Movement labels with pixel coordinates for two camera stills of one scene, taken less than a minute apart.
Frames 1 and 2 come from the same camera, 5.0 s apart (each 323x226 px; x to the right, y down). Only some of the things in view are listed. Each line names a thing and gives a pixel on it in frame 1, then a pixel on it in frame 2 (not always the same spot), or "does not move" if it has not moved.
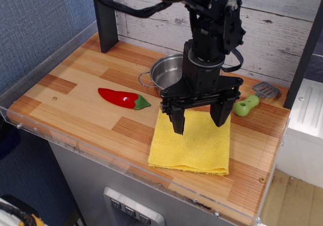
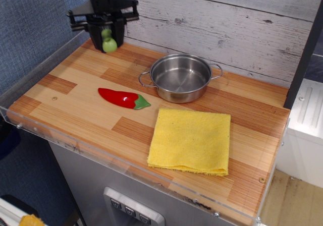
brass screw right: x=262 y=179 does not move
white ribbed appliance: x=301 y=155 does not move
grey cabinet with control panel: x=107 y=195 does not move
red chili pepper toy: x=124 y=99 does not move
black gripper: x=201 y=81 → x=103 y=9
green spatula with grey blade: x=241 y=108 → x=109 y=45
